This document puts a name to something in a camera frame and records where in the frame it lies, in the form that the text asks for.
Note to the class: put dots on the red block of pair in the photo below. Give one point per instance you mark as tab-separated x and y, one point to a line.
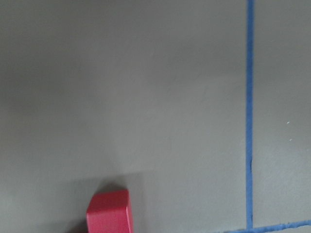
110	212

